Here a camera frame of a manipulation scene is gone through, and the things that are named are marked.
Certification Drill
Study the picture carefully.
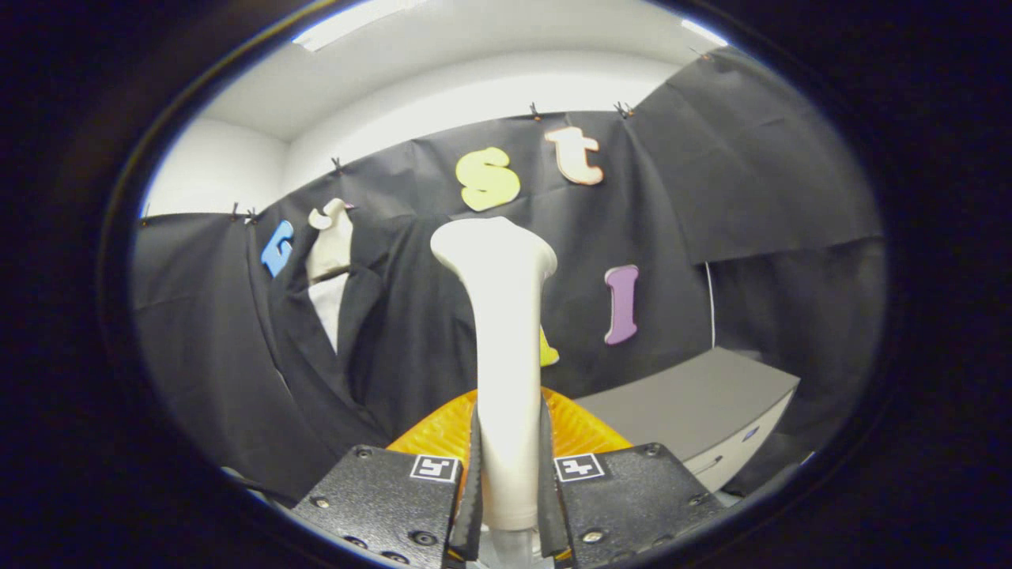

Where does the grey cabinet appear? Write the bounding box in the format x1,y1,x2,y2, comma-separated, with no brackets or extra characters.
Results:
573,346,801,495

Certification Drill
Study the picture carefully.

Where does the black suit jacket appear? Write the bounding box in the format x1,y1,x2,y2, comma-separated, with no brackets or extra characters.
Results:
265,212,485,475

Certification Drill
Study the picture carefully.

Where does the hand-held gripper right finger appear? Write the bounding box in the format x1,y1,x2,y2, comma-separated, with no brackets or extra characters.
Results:
540,387,728,568

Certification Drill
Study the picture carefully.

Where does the cream clothes hanger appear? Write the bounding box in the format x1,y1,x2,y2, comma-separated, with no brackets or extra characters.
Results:
304,198,354,281

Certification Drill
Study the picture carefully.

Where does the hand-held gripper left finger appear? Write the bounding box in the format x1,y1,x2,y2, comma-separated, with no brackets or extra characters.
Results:
289,389,483,569

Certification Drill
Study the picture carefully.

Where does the black backdrop cloth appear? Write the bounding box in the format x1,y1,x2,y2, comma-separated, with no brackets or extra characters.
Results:
130,46,886,507

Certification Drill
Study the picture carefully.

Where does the white garment steamer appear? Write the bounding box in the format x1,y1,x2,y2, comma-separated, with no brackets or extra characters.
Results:
429,217,558,569

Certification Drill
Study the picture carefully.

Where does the ceiling light panel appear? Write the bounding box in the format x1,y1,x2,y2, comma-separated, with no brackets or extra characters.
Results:
293,0,428,52
680,19,728,47

